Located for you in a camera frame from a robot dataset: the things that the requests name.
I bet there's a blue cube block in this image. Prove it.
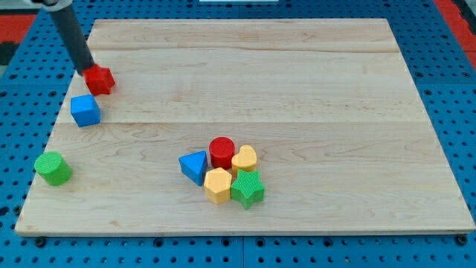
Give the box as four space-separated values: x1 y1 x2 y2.
71 94 100 127

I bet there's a red cylinder block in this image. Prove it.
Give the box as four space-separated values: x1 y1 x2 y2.
209 136 235 170

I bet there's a light wooden board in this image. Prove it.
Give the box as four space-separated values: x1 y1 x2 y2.
15 19 475 237

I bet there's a yellow heart block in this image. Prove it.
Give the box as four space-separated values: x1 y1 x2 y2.
231 144 257 177

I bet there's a blue triangle block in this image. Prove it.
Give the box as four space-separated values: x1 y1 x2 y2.
178 150 208 186

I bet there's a yellow hexagon block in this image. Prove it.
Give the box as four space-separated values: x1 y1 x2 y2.
203 167 232 204

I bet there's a green star block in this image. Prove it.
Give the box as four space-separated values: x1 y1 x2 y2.
231 170 266 210

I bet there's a red star-shaped block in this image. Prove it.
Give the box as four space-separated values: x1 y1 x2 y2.
82 64 115 96

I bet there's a dark grey robot pusher rod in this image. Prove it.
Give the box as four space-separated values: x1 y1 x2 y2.
31 0 95 77

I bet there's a green cylinder block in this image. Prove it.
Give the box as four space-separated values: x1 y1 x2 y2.
34 151 72 186

